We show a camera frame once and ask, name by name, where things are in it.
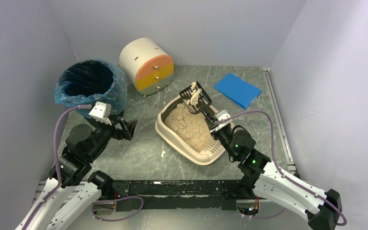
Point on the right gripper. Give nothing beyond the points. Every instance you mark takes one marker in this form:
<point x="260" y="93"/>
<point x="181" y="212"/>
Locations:
<point x="218" y="133"/>

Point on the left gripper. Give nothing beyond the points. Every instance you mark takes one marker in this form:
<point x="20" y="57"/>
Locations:
<point x="117" y="126"/>

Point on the black litter scoop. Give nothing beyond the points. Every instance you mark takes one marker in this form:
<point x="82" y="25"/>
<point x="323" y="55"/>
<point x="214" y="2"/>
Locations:
<point x="204" y="102"/>

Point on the litter clump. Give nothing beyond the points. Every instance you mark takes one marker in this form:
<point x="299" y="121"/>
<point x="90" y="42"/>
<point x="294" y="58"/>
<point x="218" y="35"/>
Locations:
<point x="195" y="94"/>

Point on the black bin with blue bag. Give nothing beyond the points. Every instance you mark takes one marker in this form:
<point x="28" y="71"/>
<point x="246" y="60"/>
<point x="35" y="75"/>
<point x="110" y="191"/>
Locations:
<point x="91" y="81"/>

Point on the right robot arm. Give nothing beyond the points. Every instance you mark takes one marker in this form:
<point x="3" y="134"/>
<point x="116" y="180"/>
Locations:
<point x="263" y="177"/>

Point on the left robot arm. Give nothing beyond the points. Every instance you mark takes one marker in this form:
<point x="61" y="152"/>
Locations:
<point x="84" y="145"/>

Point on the sand litter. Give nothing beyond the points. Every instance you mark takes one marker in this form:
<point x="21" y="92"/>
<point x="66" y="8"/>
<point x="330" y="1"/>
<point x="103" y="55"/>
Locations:
<point x="192" y="129"/>

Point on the beige litter box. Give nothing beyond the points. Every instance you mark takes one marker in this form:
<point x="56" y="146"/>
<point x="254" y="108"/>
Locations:
<point x="205" y="157"/>

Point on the blue flat pad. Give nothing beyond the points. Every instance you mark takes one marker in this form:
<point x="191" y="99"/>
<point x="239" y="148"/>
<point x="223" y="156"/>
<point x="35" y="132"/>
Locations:
<point x="238" y="90"/>

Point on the cylindrical mini drawer cabinet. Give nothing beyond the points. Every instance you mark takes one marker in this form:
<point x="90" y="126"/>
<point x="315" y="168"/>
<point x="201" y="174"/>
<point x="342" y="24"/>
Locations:
<point x="148" y="67"/>

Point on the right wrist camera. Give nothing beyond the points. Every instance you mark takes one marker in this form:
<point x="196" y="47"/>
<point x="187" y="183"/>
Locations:
<point x="220" y="120"/>

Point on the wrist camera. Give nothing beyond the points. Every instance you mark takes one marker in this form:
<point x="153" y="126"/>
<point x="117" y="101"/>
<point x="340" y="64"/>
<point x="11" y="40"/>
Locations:
<point x="100" y="112"/>
<point x="220" y="120"/>

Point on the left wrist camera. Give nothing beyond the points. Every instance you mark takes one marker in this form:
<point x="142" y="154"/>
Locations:
<point x="100" y="112"/>

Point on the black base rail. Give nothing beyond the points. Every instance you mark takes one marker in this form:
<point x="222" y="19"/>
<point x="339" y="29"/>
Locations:
<point x="183" y="194"/>

